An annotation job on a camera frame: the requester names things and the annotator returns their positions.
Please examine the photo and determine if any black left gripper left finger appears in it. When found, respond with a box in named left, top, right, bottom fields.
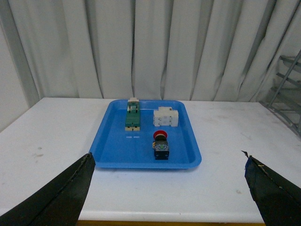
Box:
left=0, top=153, right=95, bottom=226

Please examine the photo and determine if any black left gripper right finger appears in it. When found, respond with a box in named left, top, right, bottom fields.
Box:
left=243, top=151, right=301, bottom=226

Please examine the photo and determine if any red emergency stop button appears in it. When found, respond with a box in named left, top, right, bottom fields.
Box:
left=152, top=130, right=170, bottom=160

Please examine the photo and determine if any blue plastic tray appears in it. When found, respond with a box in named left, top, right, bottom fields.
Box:
left=90, top=99, right=202, bottom=170

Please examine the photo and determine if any white circuit breaker block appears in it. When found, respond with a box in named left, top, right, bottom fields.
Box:
left=153, top=106, right=179, bottom=127

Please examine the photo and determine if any white curtain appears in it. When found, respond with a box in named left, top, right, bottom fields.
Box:
left=0, top=0, right=301, bottom=129

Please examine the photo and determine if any grey wire mesh rack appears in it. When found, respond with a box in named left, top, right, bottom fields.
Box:
left=260, top=52, right=301, bottom=136

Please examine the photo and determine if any green knife switch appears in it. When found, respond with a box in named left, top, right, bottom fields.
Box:
left=125, top=97, right=141, bottom=131

